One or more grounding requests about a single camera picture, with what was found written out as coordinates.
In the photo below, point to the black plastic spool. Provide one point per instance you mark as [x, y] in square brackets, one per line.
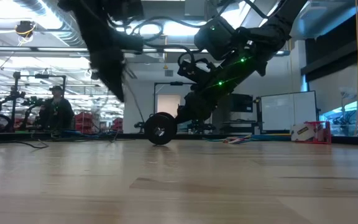
[151, 133]

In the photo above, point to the white whiteboard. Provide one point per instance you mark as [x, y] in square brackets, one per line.
[287, 110]

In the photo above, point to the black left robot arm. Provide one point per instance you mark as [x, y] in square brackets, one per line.
[89, 15]

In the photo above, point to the black equipment cart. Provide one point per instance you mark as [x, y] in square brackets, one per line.
[244, 105]

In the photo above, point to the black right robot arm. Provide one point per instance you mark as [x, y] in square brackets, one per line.
[275, 31]

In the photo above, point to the red tape dispenser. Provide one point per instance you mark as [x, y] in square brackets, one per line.
[309, 132]

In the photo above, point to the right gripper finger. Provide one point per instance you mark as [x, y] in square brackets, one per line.
[197, 107]

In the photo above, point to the silver ventilation duct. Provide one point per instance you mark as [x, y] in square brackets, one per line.
[67, 31]

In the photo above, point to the black gantry frame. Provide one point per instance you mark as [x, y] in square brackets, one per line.
[15, 90]
[166, 83]

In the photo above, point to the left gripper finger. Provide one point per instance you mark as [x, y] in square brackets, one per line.
[115, 77]

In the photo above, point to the person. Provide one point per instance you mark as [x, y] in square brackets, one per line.
[56, 112]

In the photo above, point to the long ceiling light bar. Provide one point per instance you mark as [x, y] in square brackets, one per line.
[42, 49]

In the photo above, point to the red storage bins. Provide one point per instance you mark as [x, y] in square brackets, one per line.
[117, 123]
[85, 121]

